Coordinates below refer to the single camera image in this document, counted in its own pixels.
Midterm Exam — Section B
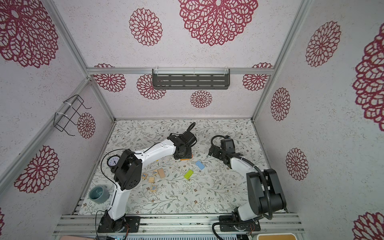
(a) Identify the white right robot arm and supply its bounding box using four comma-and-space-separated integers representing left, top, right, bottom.
209, 135, 287, 223

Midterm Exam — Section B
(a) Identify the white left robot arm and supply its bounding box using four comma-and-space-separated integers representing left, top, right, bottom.
107, 131, 197, 221

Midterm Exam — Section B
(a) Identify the light blue wood block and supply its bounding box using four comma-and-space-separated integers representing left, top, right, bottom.
196, 161, 205, 170

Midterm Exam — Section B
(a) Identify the lime green wood block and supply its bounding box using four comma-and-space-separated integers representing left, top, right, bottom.
184, 170, 194, 180

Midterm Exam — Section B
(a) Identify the plain tan wood block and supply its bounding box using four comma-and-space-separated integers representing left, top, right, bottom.
158, 169, 166, 179

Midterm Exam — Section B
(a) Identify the small black alarm clock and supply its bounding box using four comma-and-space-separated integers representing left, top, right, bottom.
107, 155, 120, 174

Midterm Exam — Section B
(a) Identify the teal ceramic cup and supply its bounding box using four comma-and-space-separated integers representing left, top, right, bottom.
88, 185, 110, 204

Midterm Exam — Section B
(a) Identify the orange topped white box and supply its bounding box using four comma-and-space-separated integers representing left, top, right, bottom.
256, 233, 298, 240

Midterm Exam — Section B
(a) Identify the dark grey wall shelf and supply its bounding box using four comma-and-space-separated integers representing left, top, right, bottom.
152, 69, 231, 90

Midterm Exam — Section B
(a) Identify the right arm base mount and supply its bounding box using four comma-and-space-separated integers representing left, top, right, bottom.
219, 212, 261, 232

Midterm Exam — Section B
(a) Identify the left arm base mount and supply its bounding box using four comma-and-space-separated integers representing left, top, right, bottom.
97, 211, 141, 233

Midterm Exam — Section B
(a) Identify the black wire wall rack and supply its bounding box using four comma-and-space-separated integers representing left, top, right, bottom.
53, 95, 91, 137

